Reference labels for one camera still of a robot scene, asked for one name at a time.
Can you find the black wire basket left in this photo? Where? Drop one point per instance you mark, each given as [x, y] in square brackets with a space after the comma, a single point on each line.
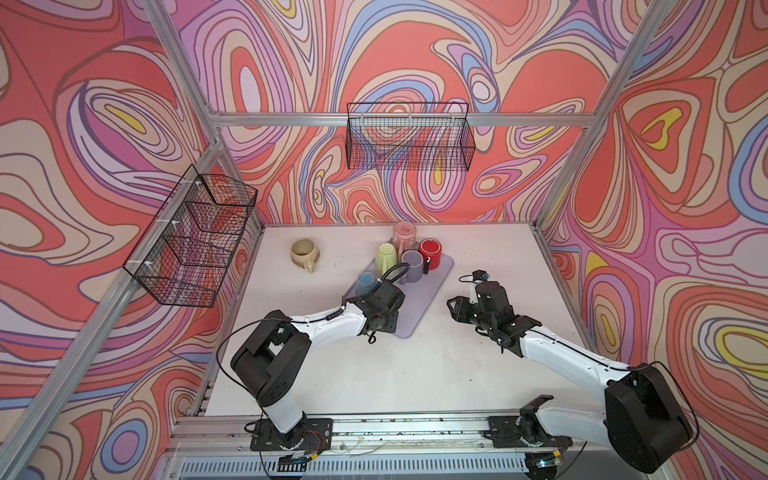
[201, 225]

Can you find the red mug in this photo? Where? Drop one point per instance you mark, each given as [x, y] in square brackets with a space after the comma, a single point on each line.
[431, 251]

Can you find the pink mug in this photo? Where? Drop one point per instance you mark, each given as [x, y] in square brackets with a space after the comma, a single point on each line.
[404, 237]

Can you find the purple grey mug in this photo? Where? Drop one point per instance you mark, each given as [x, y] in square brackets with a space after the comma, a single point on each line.
[415, 262]

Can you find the black wire basket back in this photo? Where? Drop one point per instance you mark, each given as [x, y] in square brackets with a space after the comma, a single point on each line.
[409, 136]

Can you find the aluminium front rail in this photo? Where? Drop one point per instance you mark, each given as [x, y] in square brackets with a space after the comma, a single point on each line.
[432, 445]

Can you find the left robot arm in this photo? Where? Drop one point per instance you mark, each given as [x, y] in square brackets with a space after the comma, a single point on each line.
[268, 362]

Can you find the black wire basket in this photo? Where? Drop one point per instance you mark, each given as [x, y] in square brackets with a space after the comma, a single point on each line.
[409, 136]
[201, 225]

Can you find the beige speckled mug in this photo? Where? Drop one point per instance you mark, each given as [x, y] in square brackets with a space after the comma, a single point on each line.
[305, 254]

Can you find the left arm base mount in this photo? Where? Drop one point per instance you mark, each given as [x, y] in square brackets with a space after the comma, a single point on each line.
[309, 435]

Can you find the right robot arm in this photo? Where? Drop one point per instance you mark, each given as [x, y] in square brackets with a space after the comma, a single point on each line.
[636, 412]

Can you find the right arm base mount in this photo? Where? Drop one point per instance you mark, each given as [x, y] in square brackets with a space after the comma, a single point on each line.
[519, 432]

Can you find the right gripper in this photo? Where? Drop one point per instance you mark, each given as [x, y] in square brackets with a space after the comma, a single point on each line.
[459, 311]

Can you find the blue textured mug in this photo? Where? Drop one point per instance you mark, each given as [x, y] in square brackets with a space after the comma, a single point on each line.
[365, 283]

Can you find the light green mug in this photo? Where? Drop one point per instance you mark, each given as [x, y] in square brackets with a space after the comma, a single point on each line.
[386, 257]

